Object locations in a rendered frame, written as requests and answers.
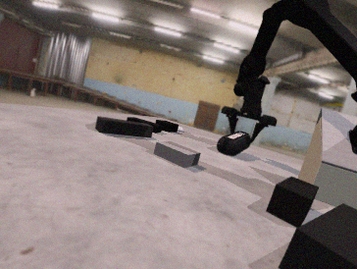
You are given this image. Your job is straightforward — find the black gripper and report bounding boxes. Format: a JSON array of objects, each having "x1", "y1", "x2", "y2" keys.
[{"x1": 222, "y1": 94, "x2": 277, "y2": 143}]

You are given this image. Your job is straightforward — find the dark grey switch controller unit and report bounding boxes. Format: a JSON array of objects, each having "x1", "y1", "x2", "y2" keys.
[{"x1": 217, "y1": 132, "x2": 251, "y2": 156}]

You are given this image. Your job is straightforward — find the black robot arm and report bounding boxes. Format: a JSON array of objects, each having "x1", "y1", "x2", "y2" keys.
[{"x1": 233, "y1": 0, "x2": 357, "y2": 97}]

